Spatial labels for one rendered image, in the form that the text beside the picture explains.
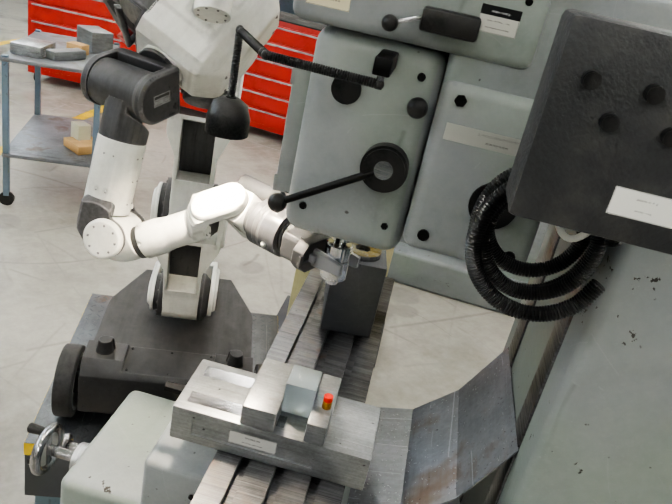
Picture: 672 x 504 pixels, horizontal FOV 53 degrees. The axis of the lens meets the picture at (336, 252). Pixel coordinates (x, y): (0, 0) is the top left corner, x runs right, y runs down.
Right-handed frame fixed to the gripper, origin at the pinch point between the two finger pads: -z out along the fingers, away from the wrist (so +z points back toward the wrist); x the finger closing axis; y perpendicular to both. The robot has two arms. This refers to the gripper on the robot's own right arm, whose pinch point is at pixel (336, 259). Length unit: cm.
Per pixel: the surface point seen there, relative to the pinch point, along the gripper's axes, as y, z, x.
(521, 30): -44.7, -20.9, -3.2
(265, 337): 84, 65, 76
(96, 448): 53, 33, -22
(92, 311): 85, 113, 39
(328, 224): -10.4, -2.7, -9.7
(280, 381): 21.9, 0.0, -9.7
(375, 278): 17.1, 6.7, 30.9
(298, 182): -15.8, 2.9, -11.9
